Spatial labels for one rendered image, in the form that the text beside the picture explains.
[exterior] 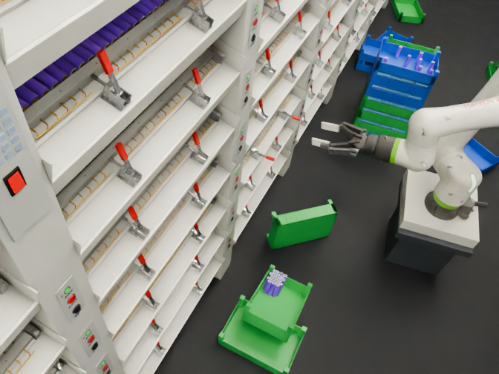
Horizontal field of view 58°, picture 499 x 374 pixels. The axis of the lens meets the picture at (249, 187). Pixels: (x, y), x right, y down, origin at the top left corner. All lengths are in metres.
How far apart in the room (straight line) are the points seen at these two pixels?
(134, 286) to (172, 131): 0.43
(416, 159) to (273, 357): 0.95
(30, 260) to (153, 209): 0.43
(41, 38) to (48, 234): 0.29
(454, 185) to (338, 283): 0.66
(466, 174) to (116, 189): 1.40
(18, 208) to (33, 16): 0.23
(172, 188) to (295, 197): 1.30
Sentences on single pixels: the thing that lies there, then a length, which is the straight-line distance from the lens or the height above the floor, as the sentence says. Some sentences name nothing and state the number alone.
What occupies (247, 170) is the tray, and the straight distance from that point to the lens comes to 1.69.
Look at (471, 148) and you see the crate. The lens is 3.01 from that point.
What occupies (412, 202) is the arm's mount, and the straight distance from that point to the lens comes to 2.06.
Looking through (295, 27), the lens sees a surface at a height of 0.96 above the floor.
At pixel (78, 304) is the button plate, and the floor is 1.01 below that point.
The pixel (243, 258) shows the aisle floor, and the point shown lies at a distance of 2.09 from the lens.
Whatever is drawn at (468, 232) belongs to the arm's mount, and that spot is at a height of 0.34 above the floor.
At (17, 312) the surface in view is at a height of 1.12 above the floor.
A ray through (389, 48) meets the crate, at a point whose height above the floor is 0.50.
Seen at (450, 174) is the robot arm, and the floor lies 0.56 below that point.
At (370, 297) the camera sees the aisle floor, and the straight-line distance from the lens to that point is 2.13.
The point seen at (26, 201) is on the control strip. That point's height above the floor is 1.33.
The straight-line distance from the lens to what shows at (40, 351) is 0.97.
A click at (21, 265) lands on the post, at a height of 1.23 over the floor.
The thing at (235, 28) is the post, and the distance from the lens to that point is 1.10.
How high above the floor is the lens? 1.81
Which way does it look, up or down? 51 degrees down
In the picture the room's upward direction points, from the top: 9 degrees clockwise
